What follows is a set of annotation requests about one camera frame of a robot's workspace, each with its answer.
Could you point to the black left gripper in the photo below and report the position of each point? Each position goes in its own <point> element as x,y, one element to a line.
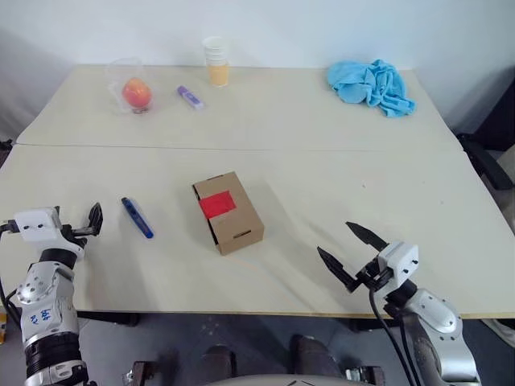
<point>74,234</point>

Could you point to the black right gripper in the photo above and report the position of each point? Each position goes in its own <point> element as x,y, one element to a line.
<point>372,275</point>

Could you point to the blue marker pen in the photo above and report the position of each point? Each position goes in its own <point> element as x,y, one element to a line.
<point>137,217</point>

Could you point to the brown cardboard box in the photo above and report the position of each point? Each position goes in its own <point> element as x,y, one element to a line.
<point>237,227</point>

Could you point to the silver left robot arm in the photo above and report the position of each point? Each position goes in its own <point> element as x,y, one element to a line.
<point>44,313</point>

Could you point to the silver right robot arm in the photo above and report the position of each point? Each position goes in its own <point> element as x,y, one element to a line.
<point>442,321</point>

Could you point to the black chair part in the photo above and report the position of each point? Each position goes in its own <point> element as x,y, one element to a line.
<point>6,144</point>

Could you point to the dark rounded shape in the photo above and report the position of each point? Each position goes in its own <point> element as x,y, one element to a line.
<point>311,356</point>

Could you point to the yellow carton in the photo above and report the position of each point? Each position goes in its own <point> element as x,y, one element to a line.
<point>2,327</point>

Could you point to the red orange apple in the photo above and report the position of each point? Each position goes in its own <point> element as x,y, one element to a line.
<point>137,93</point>

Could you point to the red tape seal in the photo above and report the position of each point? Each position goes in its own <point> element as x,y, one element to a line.
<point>217,205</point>

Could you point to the purple and white marker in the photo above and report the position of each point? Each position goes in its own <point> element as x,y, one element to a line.
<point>189,96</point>

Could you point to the crumpled light blue cloth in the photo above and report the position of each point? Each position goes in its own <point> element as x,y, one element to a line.
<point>362,84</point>

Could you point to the black office chair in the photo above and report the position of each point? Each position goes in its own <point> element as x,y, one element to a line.
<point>499,120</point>

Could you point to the white paper cup stack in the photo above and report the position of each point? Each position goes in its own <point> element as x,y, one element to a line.
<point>214,50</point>

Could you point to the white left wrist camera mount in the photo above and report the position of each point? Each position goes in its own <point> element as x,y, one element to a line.
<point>38,223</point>

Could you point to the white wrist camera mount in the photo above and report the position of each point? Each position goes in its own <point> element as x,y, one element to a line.
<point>398,259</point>
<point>38,223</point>

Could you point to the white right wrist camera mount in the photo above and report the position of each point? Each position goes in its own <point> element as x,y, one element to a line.
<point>398,259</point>

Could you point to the metal bracket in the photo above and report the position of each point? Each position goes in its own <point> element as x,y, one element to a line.
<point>364,376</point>
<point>141,372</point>

